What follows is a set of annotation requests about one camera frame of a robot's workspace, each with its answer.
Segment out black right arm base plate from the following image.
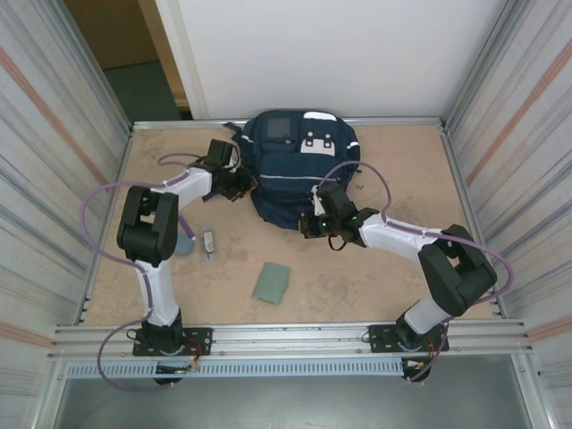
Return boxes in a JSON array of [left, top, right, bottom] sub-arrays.
[[366, 324, 448, 354]]

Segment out small controller board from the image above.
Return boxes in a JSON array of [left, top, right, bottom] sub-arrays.
[[400, 357, 431, 373], [155, 357, 201, 374]]

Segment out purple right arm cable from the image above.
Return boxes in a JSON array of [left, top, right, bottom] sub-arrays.
[[312, 161, 514, 385]]

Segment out grey slotted cable duct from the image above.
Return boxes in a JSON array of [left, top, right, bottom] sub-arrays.
[[65, 359, 406, 379]]

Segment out light blue pouch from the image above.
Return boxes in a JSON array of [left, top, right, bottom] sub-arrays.
[[173, 235, 197, 257]]

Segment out aluminium table edge bar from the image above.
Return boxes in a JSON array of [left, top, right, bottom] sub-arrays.
[[130, 116, 450, 133]]

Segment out green-grey cloth pouch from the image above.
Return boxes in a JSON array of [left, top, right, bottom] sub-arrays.
[[250, 262, 291, 306]]

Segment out short purple stick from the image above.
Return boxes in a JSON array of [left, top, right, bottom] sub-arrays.
[[177, 215, 197, 240]]

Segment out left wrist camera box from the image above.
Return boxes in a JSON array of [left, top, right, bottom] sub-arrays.
[[224, 145, 242, 173]]

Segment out navy blue backpack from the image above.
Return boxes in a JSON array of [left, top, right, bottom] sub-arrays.
[[223, 109, 362, 231]]

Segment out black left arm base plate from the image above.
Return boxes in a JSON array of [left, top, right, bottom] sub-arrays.
[[132, 326, 214, 358]]

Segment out aluminium mounting rail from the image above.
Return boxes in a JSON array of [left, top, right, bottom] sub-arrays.
[[52, 319, 535, 358]]

